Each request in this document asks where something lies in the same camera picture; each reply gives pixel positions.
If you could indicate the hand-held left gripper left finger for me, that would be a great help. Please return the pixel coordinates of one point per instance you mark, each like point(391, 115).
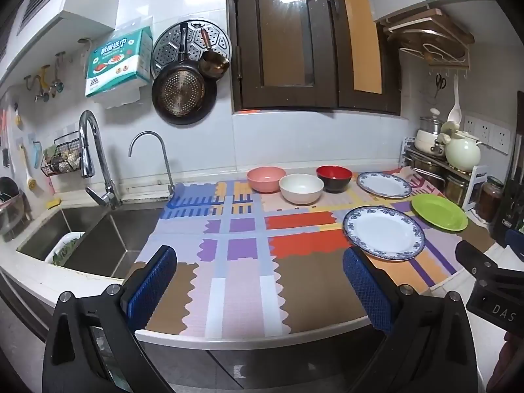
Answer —
point(153, 282)

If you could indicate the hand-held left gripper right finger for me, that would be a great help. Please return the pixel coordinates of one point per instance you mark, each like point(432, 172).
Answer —
point(366, 290)

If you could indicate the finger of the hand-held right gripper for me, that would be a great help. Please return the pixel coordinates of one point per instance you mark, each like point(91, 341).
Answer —
point(515, 239)
point(491, 307)

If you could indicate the blue floral rim plate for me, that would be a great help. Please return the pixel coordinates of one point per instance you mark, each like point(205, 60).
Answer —
point(385, 185)
point(382, 233)

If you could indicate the green plate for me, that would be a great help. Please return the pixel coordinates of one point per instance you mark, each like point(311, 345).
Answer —
point(440, 213)

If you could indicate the red and black bowl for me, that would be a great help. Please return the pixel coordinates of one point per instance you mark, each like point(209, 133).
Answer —
point(333, 182)

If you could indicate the white bowl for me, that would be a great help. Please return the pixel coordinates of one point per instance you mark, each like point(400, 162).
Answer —
point(301, 190)

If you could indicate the pink bowl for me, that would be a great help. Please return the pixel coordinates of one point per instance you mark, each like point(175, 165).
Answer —
point(266, 180)

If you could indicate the glass jar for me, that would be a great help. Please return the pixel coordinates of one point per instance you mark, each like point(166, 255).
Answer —
point(489, 200)

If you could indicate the stainless steel sink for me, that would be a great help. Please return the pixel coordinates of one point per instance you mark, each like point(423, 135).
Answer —
point(106, 241)

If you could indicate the colourful patterned mat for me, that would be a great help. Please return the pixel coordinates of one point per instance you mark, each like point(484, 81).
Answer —
point(245, 278)

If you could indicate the white basin with greens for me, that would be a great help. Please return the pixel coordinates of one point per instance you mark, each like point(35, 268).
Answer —
point(61, 249)

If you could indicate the cream kettle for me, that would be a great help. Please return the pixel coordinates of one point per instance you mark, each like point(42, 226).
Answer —
point(462, 153)

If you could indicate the slim gooseneck faucet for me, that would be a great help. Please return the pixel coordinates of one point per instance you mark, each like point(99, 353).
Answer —
point(163, 159)

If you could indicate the yellow sponge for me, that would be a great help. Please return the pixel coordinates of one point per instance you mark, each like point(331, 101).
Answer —
point(54, 203)

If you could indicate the white casserole pot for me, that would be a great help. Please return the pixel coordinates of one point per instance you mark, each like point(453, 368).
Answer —
point(425, 141)

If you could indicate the white rice spoon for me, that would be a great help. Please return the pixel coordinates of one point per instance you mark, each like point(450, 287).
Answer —
point(454, 112)

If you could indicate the steel pot with lid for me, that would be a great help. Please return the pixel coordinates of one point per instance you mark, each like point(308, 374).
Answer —
point(432, 125)

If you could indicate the white pot rack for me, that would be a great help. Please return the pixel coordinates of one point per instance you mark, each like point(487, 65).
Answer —
point(406, 147)

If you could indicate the chrome pull-down faucet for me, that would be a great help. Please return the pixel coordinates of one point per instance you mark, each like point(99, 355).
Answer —
point(88, 147)

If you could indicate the steel dish rack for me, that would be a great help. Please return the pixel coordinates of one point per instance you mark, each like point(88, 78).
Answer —
point(12, 213)

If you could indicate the white dish brush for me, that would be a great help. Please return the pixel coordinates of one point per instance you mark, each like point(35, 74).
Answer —
point(29, 174)

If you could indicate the black scissors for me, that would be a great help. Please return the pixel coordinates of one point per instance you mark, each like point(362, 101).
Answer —
point(440, 84)

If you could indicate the black frying pan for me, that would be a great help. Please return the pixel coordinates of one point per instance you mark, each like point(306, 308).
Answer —
point(180, 94)

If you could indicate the wooden cutting board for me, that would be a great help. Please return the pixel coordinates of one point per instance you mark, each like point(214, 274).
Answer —
point(442, 32)

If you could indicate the kitchen paper towel pack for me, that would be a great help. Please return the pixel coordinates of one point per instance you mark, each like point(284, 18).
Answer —
point(114, 65)

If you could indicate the small brass saucepan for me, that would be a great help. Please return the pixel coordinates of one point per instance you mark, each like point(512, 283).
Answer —
point(213, 65)

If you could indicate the perforated steel steamer plate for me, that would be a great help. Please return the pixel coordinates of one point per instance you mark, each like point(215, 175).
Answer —
point(217, 37)

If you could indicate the white wall outlet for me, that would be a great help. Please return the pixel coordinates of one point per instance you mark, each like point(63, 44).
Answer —
point(500, 138)
point(479, 130)

